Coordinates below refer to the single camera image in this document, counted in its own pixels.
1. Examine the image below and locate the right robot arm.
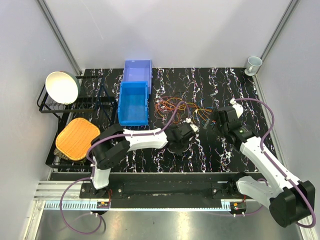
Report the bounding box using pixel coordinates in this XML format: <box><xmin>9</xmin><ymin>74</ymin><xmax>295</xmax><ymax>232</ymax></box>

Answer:
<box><xmin>205</xmin><ymin>103</ymin><xmax>316</xmax><ymax>228</ymax></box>

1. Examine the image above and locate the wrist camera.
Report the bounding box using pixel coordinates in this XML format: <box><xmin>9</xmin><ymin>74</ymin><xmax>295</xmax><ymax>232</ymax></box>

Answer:
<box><xmin>185</xmin><ymin>118</ymin><xmax>199</xmax><ymax>133</ymax></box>
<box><xmin>230</xmin><ymin>98</ymin><xmax>244</xmax><ymax>119</ymax></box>

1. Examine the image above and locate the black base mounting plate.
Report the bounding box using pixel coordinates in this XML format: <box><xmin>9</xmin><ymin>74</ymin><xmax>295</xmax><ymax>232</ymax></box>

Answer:
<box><xmin>79</xmin><ymin>172</ymin><xmax>244</xmax><ymax>210</ymax></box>

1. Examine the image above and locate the yellow cable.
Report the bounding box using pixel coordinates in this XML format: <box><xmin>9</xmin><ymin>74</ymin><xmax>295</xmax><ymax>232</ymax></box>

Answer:
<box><xmin>174</xmin><ymin>99</ymin><xmax>213</xmax><ymax>121</ymax></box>

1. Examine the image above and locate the light purple plastic bin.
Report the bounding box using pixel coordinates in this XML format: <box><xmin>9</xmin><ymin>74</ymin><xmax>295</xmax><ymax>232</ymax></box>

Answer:
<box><xmin>122</xmin><ymin>59</ymin><xmax>153</xmax><ymax>95</ymax></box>

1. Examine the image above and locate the black wire dish rack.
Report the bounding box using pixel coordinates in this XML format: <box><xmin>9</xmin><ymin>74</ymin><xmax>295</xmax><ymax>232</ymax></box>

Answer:
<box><xmin>36</xmin><ymin>74</ymin><xmax>121</xmax><ymax>170</ymax></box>

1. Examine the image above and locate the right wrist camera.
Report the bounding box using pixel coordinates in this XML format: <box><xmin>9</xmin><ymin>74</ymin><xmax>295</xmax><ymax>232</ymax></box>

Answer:
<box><xmin>230</xmin><ymin>98</ymin><xmax>244</xmax><ymax>119</ymax></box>

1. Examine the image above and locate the white mug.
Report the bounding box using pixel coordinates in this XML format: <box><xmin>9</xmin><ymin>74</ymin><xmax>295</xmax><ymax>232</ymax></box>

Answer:
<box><xmin>244</xmin><ymin>56</ymin><xmax>263</xmax><ymax>76</ymax></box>

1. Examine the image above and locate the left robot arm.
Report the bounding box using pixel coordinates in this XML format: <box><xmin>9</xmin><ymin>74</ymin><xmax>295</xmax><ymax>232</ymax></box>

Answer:
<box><xmin>87</xmin><ymin>122</ymin><xmax>199</xmax><ymax>198</ymax></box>

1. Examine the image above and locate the aluminium frame rail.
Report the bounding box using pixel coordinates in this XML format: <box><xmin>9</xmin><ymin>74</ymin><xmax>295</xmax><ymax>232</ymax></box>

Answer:
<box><xmin>34</xmin><ymin>181</ymin><xmax>251</xmax><ymax>213</ymax></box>

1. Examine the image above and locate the orange woven basket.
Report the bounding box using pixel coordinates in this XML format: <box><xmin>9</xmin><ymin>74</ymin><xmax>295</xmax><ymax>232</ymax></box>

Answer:
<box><xmin>53</xmin><ymin>117</ymin><xmax>101</xmax><ymax>162</ymax></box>

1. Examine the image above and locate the white bowl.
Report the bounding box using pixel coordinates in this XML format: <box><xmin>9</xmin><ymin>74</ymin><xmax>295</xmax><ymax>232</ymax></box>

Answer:
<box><xmin>45</xmin><ymin>71</ymin><xmax>81</xmax><ymax>105</ymax></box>

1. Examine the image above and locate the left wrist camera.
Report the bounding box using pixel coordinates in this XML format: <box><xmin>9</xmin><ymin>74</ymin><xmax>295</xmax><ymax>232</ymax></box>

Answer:
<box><xmin>185</xmin><ymin>118</ymin><xmax>199</xmax><ymax>133</ymax></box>

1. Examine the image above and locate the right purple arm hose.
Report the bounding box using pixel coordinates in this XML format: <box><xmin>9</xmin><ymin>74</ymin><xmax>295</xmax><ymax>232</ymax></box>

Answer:
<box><xmin>199</xmin><ymin>98</ymin><xmax>316</xmax><ymax>229</ymax></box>

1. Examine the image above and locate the blue plastic bin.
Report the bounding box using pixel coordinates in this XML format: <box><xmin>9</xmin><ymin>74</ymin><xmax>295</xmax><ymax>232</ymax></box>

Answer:
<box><xmin>117</xmin><ymin>81</ymin><xmax>149</xmax><ymax>127</ymax></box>

